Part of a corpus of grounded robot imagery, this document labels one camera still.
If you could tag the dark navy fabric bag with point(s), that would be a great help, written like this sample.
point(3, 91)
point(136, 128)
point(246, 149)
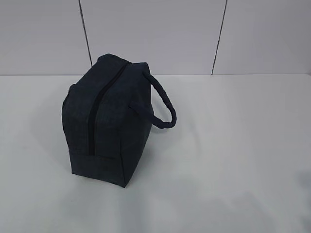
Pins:
point(107, 117)

